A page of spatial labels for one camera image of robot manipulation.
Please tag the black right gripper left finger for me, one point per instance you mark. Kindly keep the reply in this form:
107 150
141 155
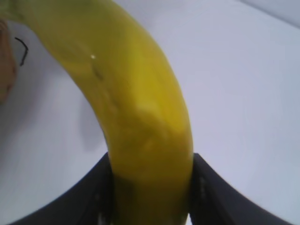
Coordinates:
77 197

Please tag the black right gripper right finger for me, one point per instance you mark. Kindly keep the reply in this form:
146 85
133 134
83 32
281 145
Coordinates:
234 199

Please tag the brown woven wicker basket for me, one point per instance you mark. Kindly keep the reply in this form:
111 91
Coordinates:
5 70

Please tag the yellow banana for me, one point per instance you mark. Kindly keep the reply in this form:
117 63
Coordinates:
140 93

